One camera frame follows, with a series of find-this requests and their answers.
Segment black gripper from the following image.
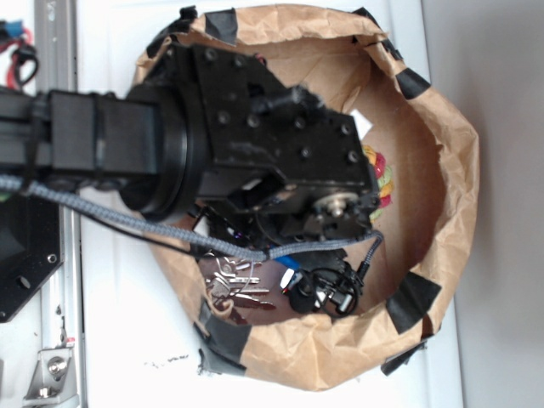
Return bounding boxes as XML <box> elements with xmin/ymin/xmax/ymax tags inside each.
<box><xmin>165</xmin><ymin>44</ymin><xmax>380</xmax><ymax>251</ymax></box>

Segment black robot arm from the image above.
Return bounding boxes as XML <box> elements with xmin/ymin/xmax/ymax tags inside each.
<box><xmin>1</xmin><ymin>43</ymin><xmax>380</xmax><ymax>256</ymax></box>

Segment silver keys bunch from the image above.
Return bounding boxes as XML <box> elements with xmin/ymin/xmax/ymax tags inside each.
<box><xmin>198</xmin><ymin>252</ymin><xmax>276</xmax><ymax>310</ymax></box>

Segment brown paper bag bin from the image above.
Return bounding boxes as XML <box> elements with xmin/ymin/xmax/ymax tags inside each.
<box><xmin>152</xmin><ymin>4</ymin><xmax>479</xmax><ymax>391</ymax></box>

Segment multicolour rope ring toy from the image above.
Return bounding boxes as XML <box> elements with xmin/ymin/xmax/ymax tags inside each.
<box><xmin>362</xmin><ymin>144</ymin><xmax>394</xmax><ymax>222</ymax></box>

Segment grey braided cable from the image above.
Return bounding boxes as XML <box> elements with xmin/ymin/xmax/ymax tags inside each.
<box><xmin>0</xmin><ymin>173</ymin><xmax>384</xmax><ymax>280</ymax></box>

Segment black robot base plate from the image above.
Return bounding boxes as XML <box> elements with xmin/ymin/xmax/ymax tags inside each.
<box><xmin>0</xmin><ymin>195</ymin><xmax>64</xmax><ymax>323</ymax></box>

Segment aluminium rail frame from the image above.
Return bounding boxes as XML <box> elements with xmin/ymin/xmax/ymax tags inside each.
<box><xmin>33</xmin><ymin>1</ymin><xmax>88</xmax><ymax>407</ymax></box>

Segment red and black wires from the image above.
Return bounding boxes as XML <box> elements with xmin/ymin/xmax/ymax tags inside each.
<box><xmin>0</xmin><ymin>19</ymin><xmax>39</xmax><ymax>90</ymax></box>

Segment metal corner bracket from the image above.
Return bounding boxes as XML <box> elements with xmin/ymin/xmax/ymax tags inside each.
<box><xmin>22</xmin><ymin>348</ymin><xmax>80</xmax><ymax>407</ymax></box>

